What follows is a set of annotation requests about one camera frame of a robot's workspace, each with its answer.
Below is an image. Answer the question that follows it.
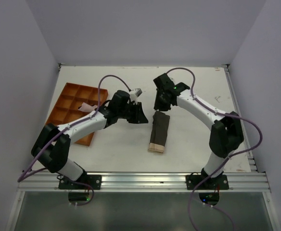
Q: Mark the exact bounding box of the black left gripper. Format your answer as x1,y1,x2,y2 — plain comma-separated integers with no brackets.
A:
118,102,148,124

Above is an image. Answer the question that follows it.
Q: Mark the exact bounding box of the olive underwear with cream waistband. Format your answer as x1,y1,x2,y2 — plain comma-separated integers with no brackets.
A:
148,111,170,154

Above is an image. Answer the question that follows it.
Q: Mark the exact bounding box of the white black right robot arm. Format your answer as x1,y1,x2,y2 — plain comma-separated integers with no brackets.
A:
154,80,244,189

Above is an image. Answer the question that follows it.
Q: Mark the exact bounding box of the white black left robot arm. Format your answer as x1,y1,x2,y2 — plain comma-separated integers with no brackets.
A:
31,88,148,189

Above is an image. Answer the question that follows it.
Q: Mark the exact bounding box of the pink rolled underwear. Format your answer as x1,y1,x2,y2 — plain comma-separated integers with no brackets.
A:
78,103,98,113

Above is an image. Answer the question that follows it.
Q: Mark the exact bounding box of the orange wooden compartment tray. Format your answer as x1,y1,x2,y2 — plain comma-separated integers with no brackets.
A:
41,82,109,147

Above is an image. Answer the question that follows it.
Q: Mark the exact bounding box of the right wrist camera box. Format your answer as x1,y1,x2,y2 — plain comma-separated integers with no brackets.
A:
153,73,175,90

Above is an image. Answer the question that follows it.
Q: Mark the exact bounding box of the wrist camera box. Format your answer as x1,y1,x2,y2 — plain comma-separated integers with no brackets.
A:
153,73,175,90
129,88,142,98

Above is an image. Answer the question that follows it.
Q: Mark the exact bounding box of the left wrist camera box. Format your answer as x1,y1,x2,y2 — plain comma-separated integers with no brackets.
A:
129,88,142,98

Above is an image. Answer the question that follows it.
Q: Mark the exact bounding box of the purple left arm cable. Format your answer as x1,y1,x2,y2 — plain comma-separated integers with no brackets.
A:
17,75,131,183

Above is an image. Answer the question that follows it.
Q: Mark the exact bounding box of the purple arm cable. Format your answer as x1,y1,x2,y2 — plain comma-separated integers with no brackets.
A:
17,75,131,183
166,67,263,231

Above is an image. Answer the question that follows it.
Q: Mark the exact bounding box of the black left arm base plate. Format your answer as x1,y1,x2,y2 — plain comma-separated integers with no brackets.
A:
57,174,102,190

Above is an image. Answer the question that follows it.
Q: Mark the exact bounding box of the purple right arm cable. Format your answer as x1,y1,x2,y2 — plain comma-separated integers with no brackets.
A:
166,67,263,231

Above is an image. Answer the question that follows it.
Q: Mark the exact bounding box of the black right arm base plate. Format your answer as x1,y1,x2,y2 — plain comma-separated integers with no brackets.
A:
185,174,230,190

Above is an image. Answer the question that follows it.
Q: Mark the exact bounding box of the aluminium frame rail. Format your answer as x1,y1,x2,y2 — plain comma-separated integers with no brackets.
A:
18,171,270,193

